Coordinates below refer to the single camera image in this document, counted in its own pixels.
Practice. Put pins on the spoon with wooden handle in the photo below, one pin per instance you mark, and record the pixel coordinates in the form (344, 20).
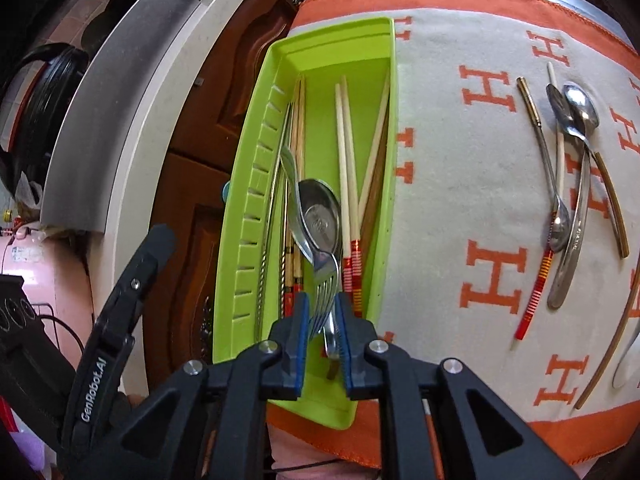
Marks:
(581, 104)

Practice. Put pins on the bamboo chopstick red gold end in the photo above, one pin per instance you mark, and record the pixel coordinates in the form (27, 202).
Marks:
(292, 259)

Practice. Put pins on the silver metal chopstick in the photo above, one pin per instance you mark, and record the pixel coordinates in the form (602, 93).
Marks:
(263, 268)

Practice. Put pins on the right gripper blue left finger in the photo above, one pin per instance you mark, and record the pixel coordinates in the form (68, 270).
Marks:
(296, 343)

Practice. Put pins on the white ceramic soup spoon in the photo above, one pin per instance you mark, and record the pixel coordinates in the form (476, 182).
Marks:
(629, 363)

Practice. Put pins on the large steel serving spoon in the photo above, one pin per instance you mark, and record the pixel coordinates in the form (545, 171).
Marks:
(318, 210)

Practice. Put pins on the stainless steel splash panel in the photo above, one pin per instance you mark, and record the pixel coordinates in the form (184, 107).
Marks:
(94, 130)

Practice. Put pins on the dark brown wooden chopstick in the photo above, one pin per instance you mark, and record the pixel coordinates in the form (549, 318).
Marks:
(369, 203)

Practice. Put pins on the green plastic utensil tray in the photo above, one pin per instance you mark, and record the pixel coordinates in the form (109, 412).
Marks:
(299, 75)

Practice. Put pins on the orange white H-pattern cloth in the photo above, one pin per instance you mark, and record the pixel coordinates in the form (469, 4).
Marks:
(470, 215)

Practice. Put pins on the black pressure cooker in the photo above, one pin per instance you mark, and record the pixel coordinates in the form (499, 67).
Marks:
(40, 114)

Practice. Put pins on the small steel spoon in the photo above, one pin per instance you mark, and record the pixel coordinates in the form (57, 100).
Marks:
(559, 215)

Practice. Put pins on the white chopstick red striped end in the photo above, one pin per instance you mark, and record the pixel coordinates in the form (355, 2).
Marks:
(353, 203)

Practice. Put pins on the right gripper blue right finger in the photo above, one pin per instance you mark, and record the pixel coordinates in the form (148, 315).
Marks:
(352, 338)

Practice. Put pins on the steel fork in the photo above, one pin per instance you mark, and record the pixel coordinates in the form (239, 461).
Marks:
(326, 284)

